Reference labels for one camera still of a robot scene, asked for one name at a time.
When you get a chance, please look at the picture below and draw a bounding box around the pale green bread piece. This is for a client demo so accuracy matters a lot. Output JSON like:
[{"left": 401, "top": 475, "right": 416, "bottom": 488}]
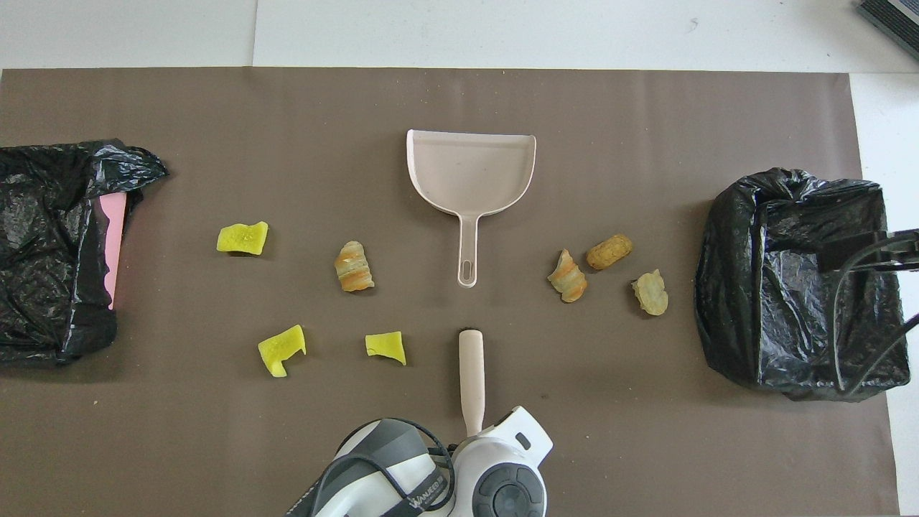
[{"left": 631, "top": 269, "right": 669, "bottom": 317}]

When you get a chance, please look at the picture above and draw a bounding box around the brown peanut shaped bread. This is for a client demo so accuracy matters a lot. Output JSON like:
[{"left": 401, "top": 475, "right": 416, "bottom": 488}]
[{"left": 585, "top": 233, "right": 634, "bottom": 271}]

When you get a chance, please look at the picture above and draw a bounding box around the striped orange bread piece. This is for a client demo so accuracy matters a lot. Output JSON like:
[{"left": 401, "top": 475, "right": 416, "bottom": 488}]
[
  {"left": 334, "top": 241, "right": 375, "bottom": 293},
  {"left": 548, "top": 248, "right": 588, "bottom": 304}
]

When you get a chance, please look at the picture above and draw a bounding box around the beige plastic dustpan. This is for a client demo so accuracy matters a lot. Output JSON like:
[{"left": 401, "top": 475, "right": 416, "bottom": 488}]
[{"left": 406, "top": 129, "right": 537, "bottom": 289}]

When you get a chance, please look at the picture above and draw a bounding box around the beige handled cleaning brush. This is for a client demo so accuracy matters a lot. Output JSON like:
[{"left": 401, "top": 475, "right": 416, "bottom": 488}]
[{"left": 458, "top": 329, "right": 486, "bottom": 437}]

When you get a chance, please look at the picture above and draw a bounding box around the yellow sponge piece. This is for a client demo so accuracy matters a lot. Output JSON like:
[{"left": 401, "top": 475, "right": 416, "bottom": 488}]
[
  {"left": 216, "top": 220, "right": 269, "bottom": 256},
  {"left": 365, "top": 331, "right": 407, "bottom": 366},
  {"left": 258, "top": 325, "right": 307, "bottom": 378}
]

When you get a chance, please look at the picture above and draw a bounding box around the black plastic trash bag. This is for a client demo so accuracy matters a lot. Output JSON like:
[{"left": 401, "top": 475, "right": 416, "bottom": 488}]
[
  {"left": 694, "top": 167, "right": 913, "bottom": 403},
  {"left": 0, "top": 139, "right": 169, "bottom": 365}
]

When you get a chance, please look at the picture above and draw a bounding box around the pink plastic bin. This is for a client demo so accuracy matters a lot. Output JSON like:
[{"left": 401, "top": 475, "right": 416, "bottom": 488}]
[{"left": 97, "top": 192, "right": 129, "bottom": 311}]

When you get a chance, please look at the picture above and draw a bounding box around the dark grey ribbed device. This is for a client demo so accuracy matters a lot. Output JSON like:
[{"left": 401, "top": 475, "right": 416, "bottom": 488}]
[{"left": 858, "top": 0, "right": 919, "bottom": 62}]

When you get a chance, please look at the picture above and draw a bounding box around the brown paper table mat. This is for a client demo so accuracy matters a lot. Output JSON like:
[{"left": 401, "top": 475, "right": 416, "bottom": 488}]
[{"left": 0, "top": 67, "right": 902, "bottom": 517}]

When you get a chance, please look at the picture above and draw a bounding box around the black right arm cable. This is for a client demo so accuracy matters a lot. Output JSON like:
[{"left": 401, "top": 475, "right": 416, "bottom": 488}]
[{"left": 833, "top": 233, "right": 919, "bottom": 396}]

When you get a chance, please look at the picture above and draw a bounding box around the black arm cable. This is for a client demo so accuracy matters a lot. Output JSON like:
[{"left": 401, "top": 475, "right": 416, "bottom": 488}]
[
  {"left": 833, "top": 233, "right": 919, "bottom": 396},
  {"left": 316, "top": 418, "right": 458, "bottom": 517}
]

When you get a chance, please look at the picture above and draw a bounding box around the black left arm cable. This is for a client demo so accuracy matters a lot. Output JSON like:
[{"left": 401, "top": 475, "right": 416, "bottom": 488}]
[{"left": 316, "top": 418, "right": 458, "bottom": 517}]

